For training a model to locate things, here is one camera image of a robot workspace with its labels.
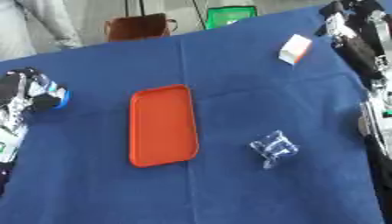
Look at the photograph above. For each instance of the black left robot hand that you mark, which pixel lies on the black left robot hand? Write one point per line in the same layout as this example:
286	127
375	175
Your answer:
15	87

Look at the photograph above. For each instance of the clear crumpled plastic wrapper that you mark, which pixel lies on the clear crumpled plastic wrapper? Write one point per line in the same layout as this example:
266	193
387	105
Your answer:
274	148

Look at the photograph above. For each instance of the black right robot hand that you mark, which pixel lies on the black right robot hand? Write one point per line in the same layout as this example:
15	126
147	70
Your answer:
357	49

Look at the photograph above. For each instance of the white and orange box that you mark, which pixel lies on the white and orange box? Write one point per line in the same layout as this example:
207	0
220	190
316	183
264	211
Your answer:
295	49

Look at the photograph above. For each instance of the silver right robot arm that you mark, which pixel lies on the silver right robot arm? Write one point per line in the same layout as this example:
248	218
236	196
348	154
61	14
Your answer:
378	131

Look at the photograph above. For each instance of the orange rectangular tray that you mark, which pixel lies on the orange rectangular tray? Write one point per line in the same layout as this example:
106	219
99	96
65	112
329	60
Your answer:
162	126

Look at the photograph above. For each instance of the green box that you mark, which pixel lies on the green box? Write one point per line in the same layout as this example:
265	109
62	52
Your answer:
230	16

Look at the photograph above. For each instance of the person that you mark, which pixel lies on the person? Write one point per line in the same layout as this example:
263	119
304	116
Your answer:
35	26

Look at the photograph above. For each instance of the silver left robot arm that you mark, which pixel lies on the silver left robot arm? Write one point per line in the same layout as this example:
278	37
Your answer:
9	137

